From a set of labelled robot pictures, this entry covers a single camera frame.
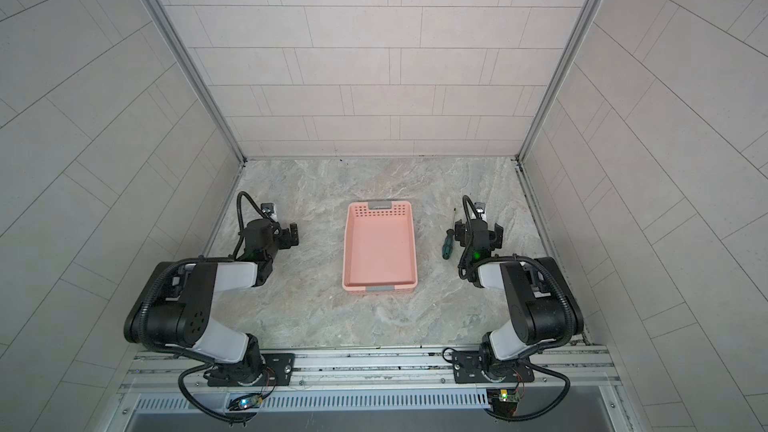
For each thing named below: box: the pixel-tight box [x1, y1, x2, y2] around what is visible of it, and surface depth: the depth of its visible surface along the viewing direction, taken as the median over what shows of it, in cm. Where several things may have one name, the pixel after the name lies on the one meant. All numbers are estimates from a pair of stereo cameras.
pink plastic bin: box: [342, 200, 418, 293], surface depth 96 cm
